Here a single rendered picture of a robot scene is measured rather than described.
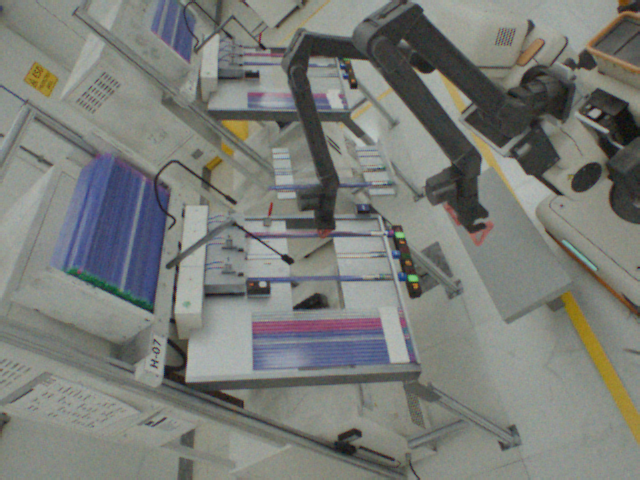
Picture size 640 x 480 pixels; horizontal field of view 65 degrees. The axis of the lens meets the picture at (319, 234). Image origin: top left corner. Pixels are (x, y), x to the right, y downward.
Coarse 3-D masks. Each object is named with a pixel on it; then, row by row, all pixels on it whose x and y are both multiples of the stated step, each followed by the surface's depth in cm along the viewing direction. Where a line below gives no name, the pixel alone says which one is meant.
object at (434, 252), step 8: (344, 192) 221; (344, 200) 223; (352, 200) 224; (344, 208) 226; (352, 208) 227; (392, 248) 249; (424, 248) 276; (432, 248) 272; (440, 248) 269; (432, 256) 269; (440, 256) 266; (400, 264) 281; (440, 264) 263; (448, 264) 260; (424, 272) 266; (448, 272) 258; (424, 280) 265; (432, 280) 262; (424, 288) 262
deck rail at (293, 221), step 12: (252, 216) 197; (264, 216) 198; (276, 216) 198; (288, 216) 199; (300, 216) 200; (312, 216) 200; (336, 216) 202; (348, 216) 202; (372, 216) 204; (288, 228) 203; (300, 228) 203; (312, 228) 204
